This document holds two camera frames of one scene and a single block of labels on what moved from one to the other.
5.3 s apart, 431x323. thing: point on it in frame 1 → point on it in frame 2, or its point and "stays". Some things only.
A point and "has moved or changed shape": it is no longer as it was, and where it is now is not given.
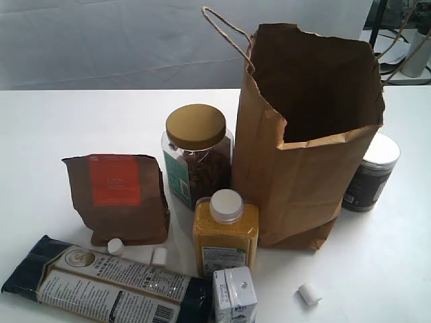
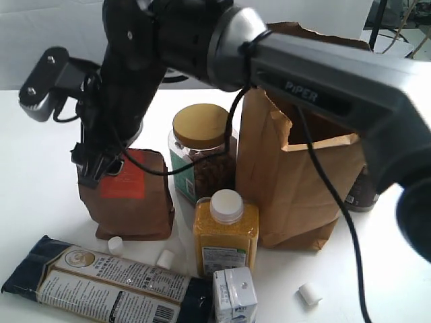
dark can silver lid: (372, 176) stays
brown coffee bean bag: (120, 196) has moved or changed shape
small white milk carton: (234, 297) stays
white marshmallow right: (307, 297) stays
